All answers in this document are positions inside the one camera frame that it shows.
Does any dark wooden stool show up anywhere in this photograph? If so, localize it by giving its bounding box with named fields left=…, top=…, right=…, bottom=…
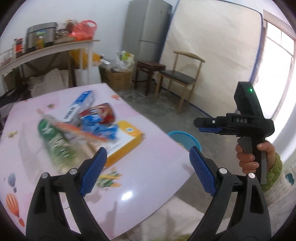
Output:
left=133, top=61, right=166, bottom=96

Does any blue white toothpaste box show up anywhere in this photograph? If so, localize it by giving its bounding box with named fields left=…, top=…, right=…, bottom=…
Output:
left=61, top=90, right=95, bottom=126

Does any grey refrigerator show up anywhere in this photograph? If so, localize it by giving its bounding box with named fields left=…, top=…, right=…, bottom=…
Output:
left=121, top=0, right=173, bottom=62

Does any wooden chair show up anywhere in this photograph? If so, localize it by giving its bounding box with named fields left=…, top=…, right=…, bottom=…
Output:
left=155, top=50, right=206, bottom=113

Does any orange striped snack packet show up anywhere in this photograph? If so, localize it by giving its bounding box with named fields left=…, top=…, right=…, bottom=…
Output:
left=36, top=108, right=107, bottom=142

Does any red cartoon can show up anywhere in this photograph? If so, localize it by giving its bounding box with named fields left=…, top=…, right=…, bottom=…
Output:
left=78, top=103, right=115, bottom=125

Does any white mattress with blue edge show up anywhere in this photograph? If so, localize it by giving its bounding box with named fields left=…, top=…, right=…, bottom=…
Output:
left=161, top=1, right=262, bottom=117

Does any cardboard box with trash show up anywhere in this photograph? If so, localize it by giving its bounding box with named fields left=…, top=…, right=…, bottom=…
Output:
left=99, top=67, right=132, bottom=92

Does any green plastic bottle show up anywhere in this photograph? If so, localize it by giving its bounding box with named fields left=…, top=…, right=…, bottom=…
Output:
left=38, top=118, right=93, bottom=173

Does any stainless steel appliance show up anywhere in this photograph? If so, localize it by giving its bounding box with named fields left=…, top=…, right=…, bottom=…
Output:
left=25, top=22, right=58, bottom=53

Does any blue snack wrapper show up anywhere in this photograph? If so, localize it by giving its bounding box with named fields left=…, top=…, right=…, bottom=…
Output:
left=81, top=115, right=118, bottom=140

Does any red plastic bag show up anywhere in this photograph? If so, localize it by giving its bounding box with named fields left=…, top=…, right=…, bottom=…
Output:
left=69, top=20, right=97, bottom=41

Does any white shelf table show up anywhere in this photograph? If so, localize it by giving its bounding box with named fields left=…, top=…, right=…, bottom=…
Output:
left=1, top=40, right=100, bottom=92

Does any person's right hand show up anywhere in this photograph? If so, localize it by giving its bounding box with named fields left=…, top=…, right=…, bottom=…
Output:
left=236, top=141, right=276, bottom=174

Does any green knit sleeve forearm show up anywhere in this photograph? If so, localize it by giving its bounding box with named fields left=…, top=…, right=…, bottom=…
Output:
left=261, top=153, right=282, bottom=193

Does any yellow plastic bag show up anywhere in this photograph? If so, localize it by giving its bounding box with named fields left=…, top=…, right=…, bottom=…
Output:
left=69, top=49, right=101, bottom=69

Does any pink tablecloth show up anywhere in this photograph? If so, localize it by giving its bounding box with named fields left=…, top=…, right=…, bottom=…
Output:
left=0, top=82, right=194, bottom=240

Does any orange white medicine box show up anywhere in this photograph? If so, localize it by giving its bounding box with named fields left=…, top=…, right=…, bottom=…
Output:
left=103, top=120, right=144, bottom=168

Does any blue plastic trash basket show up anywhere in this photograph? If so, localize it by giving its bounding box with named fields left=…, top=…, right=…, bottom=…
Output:
left=168, top=131, right=202, bottom=151

